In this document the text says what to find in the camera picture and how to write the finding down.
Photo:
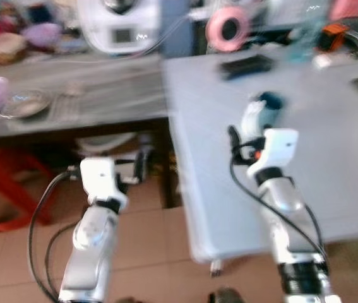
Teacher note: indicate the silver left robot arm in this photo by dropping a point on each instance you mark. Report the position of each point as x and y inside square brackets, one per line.
[90, 252]

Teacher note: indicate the red plastic stool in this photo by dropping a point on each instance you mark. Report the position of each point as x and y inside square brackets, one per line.
[2, 177]

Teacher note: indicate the small white box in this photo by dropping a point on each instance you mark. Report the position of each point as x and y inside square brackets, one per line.
[326, 60]

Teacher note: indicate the dark robot foot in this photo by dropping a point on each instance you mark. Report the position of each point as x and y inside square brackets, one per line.
[226, 297]

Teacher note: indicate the small purple bowl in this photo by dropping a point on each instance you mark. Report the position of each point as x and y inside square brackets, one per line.
[42, 35]

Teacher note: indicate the clear teal bottle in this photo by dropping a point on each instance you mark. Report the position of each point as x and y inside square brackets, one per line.
[308, 38]

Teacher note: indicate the grey cloth covered table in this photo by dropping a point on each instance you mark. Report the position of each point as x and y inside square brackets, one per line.
[103, 88]

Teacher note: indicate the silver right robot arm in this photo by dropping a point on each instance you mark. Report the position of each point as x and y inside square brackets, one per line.
[289, 208]

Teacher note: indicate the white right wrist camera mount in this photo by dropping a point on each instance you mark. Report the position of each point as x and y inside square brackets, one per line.
[278, 146]

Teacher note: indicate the orange and black tool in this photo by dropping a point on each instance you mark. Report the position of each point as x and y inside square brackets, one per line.
[334, 36]

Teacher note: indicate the pale grey folding table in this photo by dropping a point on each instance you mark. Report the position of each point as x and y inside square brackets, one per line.
[330, 164]

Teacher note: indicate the round metal plate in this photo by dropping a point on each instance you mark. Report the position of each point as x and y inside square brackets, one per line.
[26, 104]

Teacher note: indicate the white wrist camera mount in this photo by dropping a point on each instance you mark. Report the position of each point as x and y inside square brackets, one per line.
[278, 146]
[100, 178]

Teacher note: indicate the white kitchen appliance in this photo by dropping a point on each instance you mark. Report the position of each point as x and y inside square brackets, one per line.
[103, 25]

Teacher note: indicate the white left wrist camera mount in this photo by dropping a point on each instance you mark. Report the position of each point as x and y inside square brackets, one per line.
[100, 178]

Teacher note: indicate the white pot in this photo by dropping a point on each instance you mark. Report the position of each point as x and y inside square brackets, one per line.
[112, 146]

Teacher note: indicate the pink cloth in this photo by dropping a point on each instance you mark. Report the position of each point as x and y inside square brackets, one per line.
[355, 7]

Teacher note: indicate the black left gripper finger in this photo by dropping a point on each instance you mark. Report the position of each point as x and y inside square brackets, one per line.
[141, 165]

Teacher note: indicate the flat black case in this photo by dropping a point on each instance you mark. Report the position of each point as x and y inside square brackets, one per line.
[247, 67]

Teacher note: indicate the pink tape roll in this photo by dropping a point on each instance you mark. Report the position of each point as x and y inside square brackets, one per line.
[215, 30]

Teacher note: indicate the metal cutlery piece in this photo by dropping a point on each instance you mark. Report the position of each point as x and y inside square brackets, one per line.
[66, 106]

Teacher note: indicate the woven brown basket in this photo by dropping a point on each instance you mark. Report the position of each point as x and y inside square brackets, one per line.
[0, 47]

